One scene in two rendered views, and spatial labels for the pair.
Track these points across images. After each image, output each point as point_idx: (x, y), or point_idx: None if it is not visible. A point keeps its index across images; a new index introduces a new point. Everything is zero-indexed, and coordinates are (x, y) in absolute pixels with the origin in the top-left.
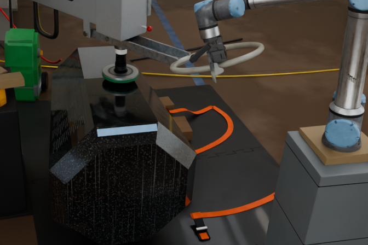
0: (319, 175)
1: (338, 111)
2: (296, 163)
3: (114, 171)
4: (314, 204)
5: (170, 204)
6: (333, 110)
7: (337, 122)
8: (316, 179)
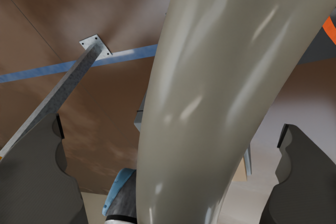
0: (136, 122)
1: (107, 223)
2: None
3: None
4: (145, 92)
5: None
6: (113, 220)
7: (103, 206)
8: (142, 115)
